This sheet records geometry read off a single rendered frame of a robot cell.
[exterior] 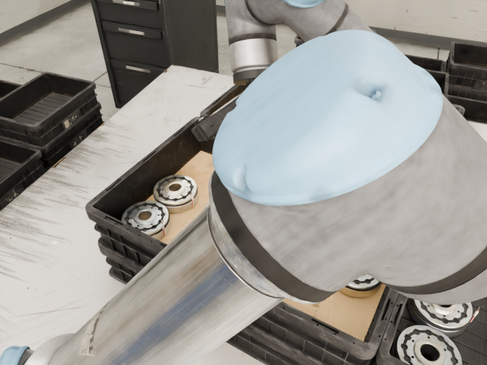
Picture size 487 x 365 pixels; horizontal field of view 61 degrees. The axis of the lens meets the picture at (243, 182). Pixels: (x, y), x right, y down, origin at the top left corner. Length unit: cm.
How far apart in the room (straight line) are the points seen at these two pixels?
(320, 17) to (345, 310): 51
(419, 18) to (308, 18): 350
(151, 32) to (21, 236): 144
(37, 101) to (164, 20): 74
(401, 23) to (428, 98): 387
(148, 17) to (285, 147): 218
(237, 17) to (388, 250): 49
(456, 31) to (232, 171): 393
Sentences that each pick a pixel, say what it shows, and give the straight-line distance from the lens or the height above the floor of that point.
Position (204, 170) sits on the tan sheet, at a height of 83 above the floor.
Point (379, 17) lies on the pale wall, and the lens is 410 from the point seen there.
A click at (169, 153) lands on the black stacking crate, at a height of 90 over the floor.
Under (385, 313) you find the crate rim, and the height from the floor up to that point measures 93.
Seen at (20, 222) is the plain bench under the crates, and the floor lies 70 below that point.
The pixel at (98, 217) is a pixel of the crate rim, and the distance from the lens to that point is 86.
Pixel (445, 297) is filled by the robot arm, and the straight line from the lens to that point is 30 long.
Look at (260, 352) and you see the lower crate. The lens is 88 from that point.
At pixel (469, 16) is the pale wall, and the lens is 408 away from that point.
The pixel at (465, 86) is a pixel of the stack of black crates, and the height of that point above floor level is 49.
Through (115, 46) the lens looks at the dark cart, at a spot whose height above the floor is 54.
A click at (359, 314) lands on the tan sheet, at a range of 83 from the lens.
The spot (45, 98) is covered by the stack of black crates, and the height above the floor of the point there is 49.
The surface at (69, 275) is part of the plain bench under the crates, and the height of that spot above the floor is 70.
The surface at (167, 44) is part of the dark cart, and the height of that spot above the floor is 61.
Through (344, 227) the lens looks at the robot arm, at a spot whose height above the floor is 136.
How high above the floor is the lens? 152
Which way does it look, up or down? 42 degrees down
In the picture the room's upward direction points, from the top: straight up
